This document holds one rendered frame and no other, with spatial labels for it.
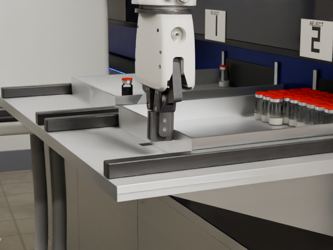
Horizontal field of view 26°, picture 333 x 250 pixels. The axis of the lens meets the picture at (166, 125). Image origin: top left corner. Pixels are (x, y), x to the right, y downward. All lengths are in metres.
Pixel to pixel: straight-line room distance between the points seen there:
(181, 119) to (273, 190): 0.23
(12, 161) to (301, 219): 3.29
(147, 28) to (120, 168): 0.19
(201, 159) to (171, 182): 0.06
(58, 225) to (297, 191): 1.07
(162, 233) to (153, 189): 0.94
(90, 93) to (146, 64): 0.43
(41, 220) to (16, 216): 1.49
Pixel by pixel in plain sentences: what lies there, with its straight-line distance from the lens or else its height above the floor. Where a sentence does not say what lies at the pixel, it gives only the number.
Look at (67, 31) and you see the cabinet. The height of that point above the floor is 0.98.
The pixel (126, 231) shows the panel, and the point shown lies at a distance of 2.05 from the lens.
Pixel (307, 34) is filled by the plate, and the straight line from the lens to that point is 1.18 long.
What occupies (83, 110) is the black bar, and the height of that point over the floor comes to 0.90.
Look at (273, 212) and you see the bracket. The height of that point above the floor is 0.78.
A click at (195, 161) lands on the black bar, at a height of 0.89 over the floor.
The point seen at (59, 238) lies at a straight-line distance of 2.04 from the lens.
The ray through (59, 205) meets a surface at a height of 0.50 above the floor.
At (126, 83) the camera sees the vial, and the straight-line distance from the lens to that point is 1.36.
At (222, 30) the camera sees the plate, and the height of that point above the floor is 1.01.
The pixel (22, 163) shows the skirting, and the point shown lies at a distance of 4.28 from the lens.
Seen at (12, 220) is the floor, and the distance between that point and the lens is 3.45.
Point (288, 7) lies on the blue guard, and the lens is 1.23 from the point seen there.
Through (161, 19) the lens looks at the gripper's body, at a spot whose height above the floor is 1.07.
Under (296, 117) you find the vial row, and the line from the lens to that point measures 1.16.
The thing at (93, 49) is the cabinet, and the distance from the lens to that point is 1.84.
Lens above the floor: 1.12
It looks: 12 degrees down
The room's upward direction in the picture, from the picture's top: straight up
